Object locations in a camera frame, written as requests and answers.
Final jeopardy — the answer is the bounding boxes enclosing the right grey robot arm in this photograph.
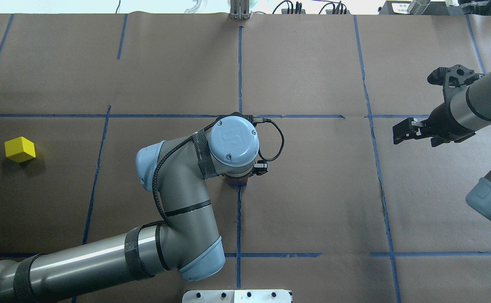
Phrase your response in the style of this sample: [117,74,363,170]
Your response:
[392,64,491,223]

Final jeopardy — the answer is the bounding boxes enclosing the red wooden cube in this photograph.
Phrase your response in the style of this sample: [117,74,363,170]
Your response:
[225,177,248,187]

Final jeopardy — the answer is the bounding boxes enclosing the black power strip right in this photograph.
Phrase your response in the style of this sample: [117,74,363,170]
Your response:
[323,1,351,15]

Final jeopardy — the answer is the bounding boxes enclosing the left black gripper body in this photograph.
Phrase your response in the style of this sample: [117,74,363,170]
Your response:
[223,165,254,181]

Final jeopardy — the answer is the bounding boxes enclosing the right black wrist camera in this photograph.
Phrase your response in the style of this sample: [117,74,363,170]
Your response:
[427,64,484,102]

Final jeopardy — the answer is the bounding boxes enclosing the white camera mast base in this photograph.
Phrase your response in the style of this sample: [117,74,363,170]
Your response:
[181,289,294,303]

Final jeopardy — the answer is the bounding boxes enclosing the yellow wooden cube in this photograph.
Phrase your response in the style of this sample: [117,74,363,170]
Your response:
[4,136,37,163]

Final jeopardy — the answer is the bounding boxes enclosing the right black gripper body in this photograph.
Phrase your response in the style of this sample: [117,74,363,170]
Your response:
[427,102,477,147]

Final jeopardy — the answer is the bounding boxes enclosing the silver metal cup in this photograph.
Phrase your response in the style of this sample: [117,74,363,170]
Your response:
[407,0,431,16]

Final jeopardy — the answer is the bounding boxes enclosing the aluminium frame post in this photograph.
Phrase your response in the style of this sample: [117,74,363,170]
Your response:
[229,0,251,20]

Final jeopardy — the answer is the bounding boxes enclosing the black power strip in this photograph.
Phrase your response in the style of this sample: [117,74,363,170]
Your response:
[272,0,306,15]
[323,1,351,15]

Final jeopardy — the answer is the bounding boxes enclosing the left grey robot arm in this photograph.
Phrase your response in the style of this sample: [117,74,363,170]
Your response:
[0,113,266,303]

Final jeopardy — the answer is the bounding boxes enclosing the black power strip left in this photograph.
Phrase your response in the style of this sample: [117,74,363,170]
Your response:
[272,0,306,15]

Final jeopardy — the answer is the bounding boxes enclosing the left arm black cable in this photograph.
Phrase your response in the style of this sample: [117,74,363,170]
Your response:
[151,112,286,228]

